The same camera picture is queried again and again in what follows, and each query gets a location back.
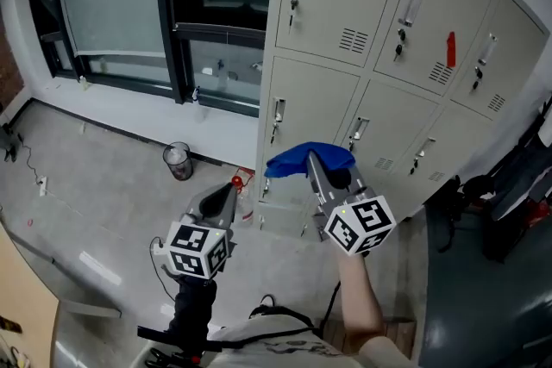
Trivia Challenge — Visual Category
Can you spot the red tag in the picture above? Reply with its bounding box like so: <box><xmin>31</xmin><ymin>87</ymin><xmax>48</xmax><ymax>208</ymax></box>
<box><xmin>445</xmin><ymin>30</ymin><xmax>458</xmax><ymax>69</ymax></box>

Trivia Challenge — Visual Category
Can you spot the thin black floor cable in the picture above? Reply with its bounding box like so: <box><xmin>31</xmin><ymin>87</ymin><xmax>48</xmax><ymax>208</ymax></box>
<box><xmin>16</xmin><ymin>140</ymin><xmax>44</xmax><ymax>186</ymax></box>

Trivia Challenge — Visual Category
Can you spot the light wooden desk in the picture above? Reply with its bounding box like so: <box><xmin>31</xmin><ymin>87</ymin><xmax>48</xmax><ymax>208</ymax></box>
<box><xmin>0</xmin><ymin>222</ymin><xmax>60</xmax><ymax>368</ymax></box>

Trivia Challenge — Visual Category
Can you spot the black mesh waste bin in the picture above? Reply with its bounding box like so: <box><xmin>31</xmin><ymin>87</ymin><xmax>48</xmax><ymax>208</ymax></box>
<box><xmin>162</xmin><ymin>141</ymin><xmax>194</xmax><ymax>183</ymax></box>

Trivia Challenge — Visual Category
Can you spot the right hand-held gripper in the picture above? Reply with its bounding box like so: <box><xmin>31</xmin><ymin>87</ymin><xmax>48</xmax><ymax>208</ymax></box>
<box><xmin>306</xmin><ymin>151</ymin><xmax>397</xmax><ymax>258</ymax></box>

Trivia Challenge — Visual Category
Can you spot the white plug adapter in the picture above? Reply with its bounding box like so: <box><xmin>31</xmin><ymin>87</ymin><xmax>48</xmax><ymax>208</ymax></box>
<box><xmin>150</xmin><ymin>237</ymin><xmax>169</xmax><ymax>263</ymax></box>

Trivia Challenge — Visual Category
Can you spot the black backpack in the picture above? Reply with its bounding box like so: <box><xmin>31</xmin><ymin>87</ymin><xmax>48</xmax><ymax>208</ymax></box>
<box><xmin>436</xmin><ymin>173</ymin><xmax>498</xmax><ymax>253</ymax></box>

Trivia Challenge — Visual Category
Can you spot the blue cloth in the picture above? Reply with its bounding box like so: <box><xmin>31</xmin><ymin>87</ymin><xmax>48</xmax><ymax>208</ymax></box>
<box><xmin>264</xmin><ymin>140</ymin><xmax>357</xmax><ymax>179</ymax></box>

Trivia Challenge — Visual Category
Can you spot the person's light printed shirt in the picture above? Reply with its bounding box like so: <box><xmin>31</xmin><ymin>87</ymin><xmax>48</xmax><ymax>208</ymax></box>
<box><xmin>205</xmin><ymin>312</ymin><xmax>422</xmax><ymax>368</ymax></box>

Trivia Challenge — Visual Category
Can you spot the person's left forearm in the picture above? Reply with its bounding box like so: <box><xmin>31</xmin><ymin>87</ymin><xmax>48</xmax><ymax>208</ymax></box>
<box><xmin>166</xmin><ymin>274</ymin><xmax>218</xmax><ymax>344</ymax></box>

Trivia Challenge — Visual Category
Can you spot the dark clothing pile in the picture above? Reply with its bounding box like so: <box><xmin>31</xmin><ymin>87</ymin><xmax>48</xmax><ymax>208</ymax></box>
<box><xmin>485</xmin><ymin>97</ymin><xmax>552</xmax><ymax>265</ymax></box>

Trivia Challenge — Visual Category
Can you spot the dark grey table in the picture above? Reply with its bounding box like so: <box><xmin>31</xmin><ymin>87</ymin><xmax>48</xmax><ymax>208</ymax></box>
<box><xmin>417</xmin><ymin>202</ymin><xmax>552</xmax><ymax>368</ymax></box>

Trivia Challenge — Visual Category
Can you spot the person's right forearm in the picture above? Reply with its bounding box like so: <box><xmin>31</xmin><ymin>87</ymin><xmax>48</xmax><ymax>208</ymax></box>
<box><xmin>337</xmin><ymin>253</ymin><xmax>386</xmax><ymax>357</ymax></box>

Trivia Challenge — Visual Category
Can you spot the black framed window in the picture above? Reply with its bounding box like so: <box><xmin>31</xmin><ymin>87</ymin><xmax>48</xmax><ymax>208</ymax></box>
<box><xmin>24</xmin><ymin>0</ymin><xmax>279</xmax><ymax>118</ymax></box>

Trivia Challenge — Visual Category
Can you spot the red-capped clear plastic bottle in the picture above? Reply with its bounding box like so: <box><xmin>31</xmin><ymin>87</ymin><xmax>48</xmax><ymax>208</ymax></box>
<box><xmin>231</xmin><ymin>175</ymin><xmax>256</xmax><ymax>224</ymax></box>

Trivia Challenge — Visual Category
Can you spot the black stand base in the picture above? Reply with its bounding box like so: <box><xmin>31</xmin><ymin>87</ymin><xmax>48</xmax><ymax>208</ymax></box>
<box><xmin>0</xmin><ymin>101</ymin><xmax>25</xmax><ymax>163</ymax></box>

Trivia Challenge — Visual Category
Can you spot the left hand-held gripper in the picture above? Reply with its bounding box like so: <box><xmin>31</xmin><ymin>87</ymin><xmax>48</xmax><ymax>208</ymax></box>
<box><xmin>165</xmin><ymin>182</ymin><xmax>240</xmax><ymax>281</ymax></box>

